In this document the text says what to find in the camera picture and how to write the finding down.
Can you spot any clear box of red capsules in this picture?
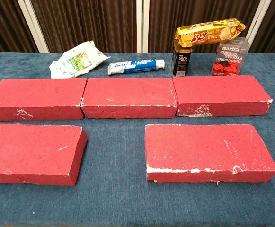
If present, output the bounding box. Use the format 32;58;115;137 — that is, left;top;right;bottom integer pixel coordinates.
211;37;250;77

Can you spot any blue white toothpaste tube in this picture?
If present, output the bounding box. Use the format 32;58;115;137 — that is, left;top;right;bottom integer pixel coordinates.
107;59;165;76

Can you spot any blue table cloth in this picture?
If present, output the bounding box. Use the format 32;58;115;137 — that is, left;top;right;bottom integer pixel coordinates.
0;52;275;227

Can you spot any red foam brick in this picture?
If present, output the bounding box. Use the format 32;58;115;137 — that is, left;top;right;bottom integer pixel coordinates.
0;77;88;122
172;75;274;117
0;122;88;187
144;123;275;184
80;77;178;119

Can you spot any white partition post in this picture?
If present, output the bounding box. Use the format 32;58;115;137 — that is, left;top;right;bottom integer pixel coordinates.
245;0;272;45
136;0;150;53
18;0;50;53

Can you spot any white green snack bag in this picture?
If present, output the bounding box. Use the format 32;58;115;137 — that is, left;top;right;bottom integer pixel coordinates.
49;40;111;79

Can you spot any dark tin can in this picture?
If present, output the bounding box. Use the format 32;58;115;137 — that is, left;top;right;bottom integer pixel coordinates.
172;40;192;77

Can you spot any gold biscuit pack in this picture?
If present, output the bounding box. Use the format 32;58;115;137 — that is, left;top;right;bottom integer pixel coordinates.
174;18;246;48

